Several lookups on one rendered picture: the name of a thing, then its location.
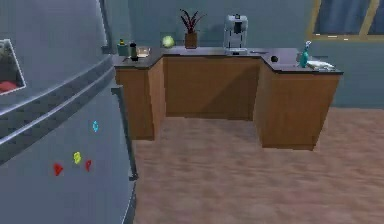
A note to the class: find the clear glass bowl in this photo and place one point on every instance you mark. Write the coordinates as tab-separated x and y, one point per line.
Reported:
143	51

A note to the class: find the wooden kitchen counter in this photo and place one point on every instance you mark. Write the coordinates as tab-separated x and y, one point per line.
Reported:
213	86

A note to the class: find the green lettuce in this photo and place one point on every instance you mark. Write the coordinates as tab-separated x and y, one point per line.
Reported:
168	41

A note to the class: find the red house plant in pot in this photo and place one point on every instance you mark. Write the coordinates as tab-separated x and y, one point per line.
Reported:
191	31

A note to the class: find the black pepper mill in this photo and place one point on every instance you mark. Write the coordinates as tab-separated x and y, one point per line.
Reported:
133	51

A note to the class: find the grey butter knife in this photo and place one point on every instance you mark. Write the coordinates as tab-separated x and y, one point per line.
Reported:
258	52

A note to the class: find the white coffee machine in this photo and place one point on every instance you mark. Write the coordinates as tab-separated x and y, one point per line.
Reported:
236	33

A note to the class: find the small black ball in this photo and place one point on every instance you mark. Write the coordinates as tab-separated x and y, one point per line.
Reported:
274	59

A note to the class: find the cyan fridge magnet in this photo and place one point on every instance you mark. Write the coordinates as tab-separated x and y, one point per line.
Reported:
95	126

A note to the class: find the red fridge magnet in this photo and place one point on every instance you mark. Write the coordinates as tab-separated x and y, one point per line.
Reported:
57	169
88	165

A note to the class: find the yellow fridge magnet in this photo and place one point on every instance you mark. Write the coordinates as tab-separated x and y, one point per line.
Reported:
77	157

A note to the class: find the teal spray bottle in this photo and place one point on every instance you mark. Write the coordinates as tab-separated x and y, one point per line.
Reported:
304	56

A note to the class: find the white dish cloth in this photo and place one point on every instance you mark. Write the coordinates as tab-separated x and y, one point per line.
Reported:
320	65

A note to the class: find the grey fridge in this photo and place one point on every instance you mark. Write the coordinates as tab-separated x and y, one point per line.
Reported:
50	100

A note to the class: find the wooden framed window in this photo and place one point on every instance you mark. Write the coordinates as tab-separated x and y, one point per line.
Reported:
346	20

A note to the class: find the white framed photo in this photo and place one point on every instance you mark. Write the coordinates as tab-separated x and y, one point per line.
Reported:
8	71

